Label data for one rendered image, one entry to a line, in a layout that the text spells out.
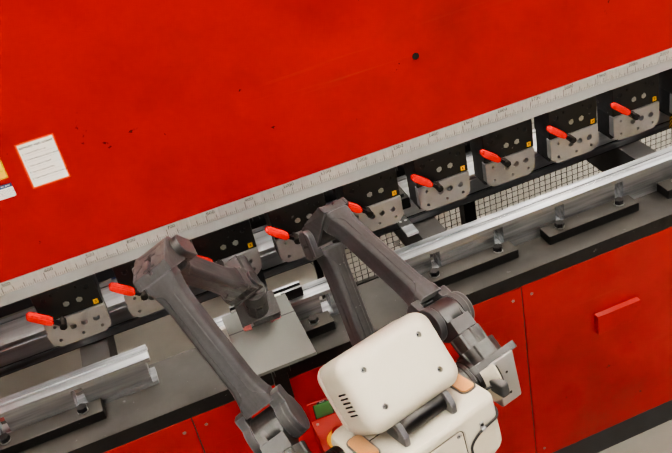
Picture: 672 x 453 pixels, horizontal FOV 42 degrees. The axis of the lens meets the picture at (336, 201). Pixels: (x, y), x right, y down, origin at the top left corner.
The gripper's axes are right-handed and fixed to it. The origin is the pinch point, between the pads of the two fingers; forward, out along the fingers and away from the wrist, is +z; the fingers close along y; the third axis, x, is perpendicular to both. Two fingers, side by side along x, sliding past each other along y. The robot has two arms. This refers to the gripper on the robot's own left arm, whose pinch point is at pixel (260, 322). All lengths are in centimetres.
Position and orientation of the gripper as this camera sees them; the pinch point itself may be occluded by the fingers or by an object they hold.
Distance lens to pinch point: 225.8
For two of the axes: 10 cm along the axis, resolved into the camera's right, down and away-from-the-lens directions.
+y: -9.3, 3.3, -1.8
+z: 0.2, 5.2, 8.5
